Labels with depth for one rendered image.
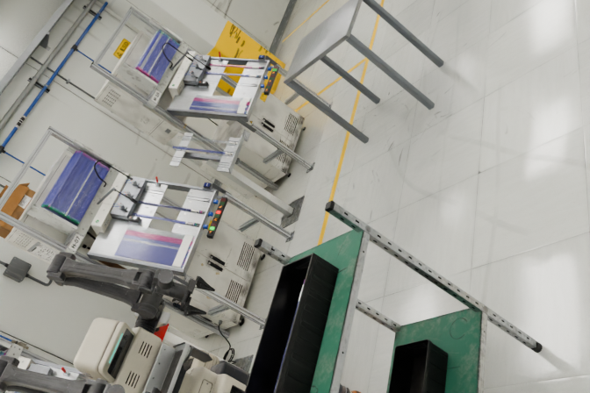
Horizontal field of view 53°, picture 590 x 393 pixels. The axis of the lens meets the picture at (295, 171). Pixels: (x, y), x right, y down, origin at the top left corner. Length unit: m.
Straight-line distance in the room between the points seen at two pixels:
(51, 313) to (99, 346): 3.35
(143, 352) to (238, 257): 2.26
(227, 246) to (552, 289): 2.69
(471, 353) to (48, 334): 4.17
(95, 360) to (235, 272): 2.37
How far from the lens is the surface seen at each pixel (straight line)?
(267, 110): 5.47
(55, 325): 5.78
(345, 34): 3.82
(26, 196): 4.75
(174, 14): 7.09
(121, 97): 5.26
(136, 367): 2.54
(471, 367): 2.28
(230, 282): 4.63
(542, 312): 2.67
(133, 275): 2.34
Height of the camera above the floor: 1.94
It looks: 21 degrees down
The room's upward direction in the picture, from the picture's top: 55 degrees counter-clockwise
